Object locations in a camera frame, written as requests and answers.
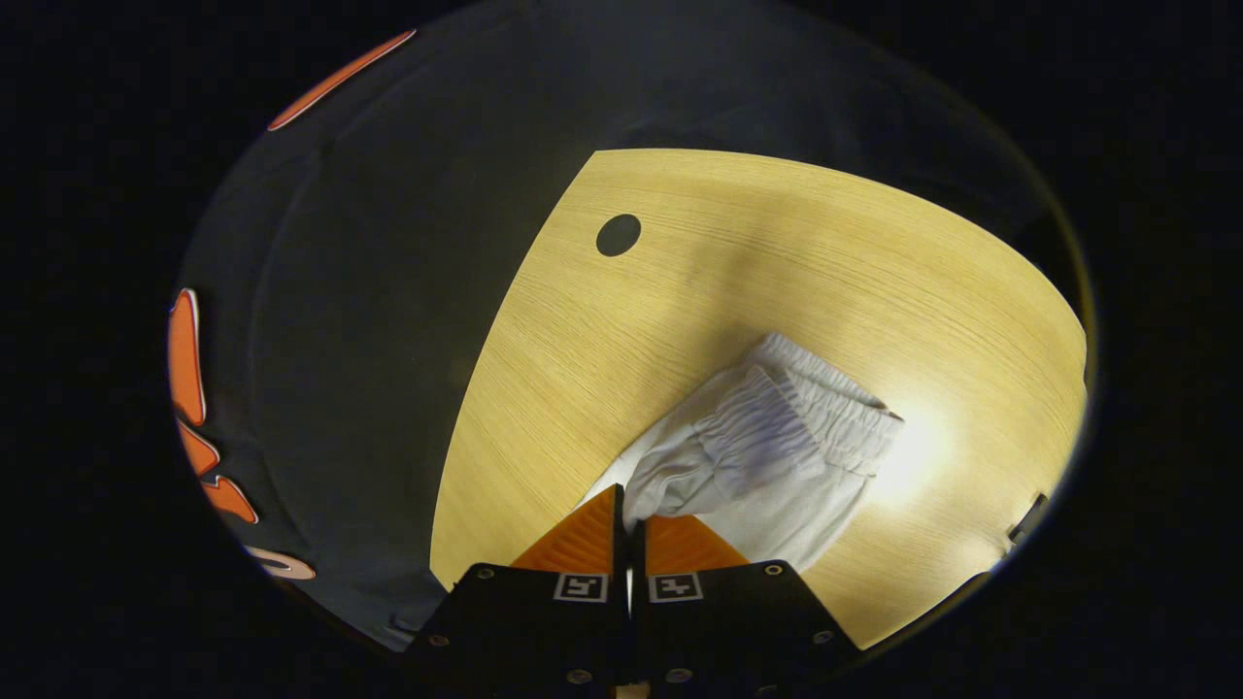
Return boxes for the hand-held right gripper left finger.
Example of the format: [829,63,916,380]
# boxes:
[403,483,630,699]

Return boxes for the black backdrop cloth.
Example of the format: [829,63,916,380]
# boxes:
[170,0,1079,651]

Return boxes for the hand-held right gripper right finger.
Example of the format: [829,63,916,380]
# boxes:
[631,515,865,699]

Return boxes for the white jeans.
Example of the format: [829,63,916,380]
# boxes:
[578,332,906,574]

